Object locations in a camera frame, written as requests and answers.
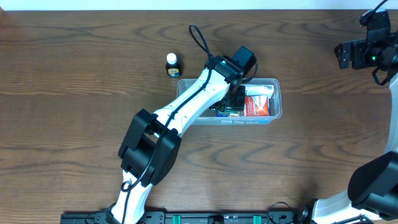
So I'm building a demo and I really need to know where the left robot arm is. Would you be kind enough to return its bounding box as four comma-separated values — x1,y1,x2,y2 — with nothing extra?
110,55,258,223

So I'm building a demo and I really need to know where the white medicine box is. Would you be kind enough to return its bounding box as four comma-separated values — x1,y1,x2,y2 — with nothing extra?
245,85,274,98

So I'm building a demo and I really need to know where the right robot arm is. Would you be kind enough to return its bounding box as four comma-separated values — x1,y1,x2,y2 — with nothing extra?
305,40,397,223

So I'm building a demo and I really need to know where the blue fever patch box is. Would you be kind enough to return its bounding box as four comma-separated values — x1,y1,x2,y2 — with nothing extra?
216,111,241,117

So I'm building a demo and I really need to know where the small dark medicine bottle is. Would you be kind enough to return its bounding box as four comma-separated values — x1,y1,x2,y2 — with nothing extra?
165,53,181,78

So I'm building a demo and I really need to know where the clear plastic container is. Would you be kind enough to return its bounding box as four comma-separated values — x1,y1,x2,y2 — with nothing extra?
192,78,282,126

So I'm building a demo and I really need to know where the green square packet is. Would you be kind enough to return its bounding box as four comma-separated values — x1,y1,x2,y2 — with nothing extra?
217,106,244,113

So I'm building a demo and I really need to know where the black mounting rail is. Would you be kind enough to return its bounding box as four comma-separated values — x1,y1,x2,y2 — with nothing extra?
60,208,309,224

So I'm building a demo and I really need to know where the red square packet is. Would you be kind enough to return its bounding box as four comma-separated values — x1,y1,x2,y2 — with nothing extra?
243,95,270,116

